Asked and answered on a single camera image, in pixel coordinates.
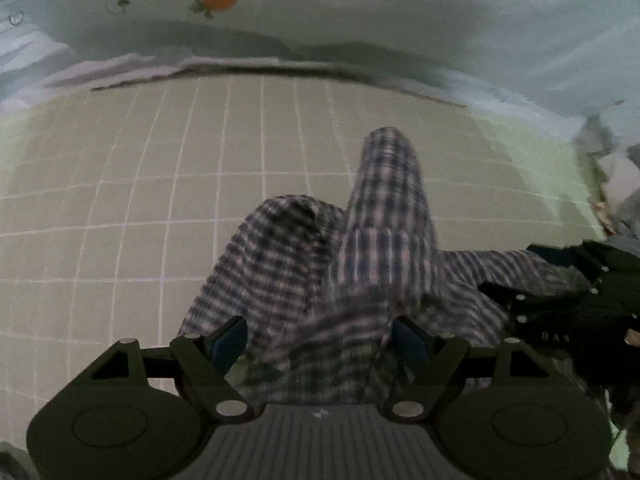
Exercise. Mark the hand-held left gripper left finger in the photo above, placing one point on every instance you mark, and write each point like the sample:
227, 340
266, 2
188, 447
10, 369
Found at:
227, 345

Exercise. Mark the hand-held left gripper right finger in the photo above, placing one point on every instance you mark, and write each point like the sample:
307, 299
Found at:
407, 342

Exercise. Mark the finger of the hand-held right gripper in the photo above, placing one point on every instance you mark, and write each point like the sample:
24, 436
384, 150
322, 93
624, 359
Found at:
555, 256
510, 300

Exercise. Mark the navy plaid shirt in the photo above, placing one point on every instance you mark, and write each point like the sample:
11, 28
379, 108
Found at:
380, 240

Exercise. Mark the beige cloth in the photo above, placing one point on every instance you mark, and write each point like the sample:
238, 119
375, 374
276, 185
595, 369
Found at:
604, 216

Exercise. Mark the grey garment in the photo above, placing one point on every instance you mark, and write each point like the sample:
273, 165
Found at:
627, 217

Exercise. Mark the white garment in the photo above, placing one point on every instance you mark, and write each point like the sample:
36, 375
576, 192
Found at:
622, 175

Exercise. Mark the green grid mat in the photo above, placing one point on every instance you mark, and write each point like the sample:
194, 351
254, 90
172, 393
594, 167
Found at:
150, 210

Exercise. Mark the carrot print bed sheet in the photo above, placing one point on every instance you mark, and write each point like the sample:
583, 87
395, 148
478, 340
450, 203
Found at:
350, 10

